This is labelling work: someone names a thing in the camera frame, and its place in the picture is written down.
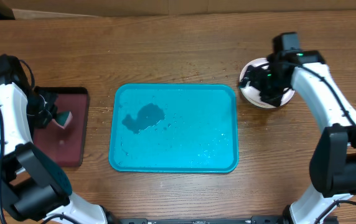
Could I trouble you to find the black tray with red liquid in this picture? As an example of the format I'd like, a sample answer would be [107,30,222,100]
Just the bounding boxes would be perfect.
[32,86,90,167]

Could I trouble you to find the green and pink sponge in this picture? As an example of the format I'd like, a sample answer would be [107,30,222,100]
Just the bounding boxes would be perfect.
[52,111,73,129]

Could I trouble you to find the pink-white plate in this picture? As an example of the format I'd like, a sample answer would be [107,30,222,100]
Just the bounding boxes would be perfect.
[239,58,295,109]

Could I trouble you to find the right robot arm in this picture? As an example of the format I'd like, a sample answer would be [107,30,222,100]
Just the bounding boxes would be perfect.
[238,50,356,223]

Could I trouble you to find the teal plastic tray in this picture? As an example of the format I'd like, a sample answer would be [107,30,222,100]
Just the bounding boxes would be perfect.
[108,83,239,174]

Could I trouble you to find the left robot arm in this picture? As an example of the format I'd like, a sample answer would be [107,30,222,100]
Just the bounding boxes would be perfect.
[0,78,116,223]

